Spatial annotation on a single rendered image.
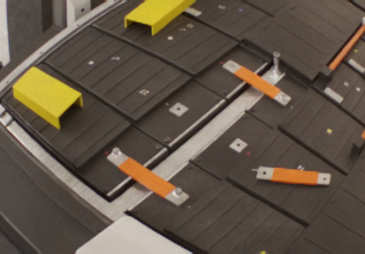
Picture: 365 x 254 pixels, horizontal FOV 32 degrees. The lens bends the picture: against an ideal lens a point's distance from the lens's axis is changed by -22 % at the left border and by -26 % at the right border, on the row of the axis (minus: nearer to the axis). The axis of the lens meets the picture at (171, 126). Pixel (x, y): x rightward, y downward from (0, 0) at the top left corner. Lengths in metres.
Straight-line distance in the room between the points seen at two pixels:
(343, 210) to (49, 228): 0.50
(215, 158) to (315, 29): 0.44
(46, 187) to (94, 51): 0.45
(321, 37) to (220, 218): 0.53
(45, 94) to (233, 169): 0.36
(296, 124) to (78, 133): 0.37
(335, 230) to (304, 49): 0.49
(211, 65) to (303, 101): 0.20
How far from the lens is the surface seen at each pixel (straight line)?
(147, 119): 1.33
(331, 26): 1.58
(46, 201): 1.08
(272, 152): 1.26
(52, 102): 1.33
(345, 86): 1.42
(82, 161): 1.26
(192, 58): 1.42
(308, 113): 1.33
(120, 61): 1.43
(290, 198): 1.19
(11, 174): 1.13
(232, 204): 1.18
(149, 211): 1.19
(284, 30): 1.51
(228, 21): 1.53
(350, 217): 1.16
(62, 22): 1.74
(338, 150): 1.28
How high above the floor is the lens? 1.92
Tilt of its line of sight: 45 degrees down
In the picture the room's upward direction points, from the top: 3 degrees counter-clockwise
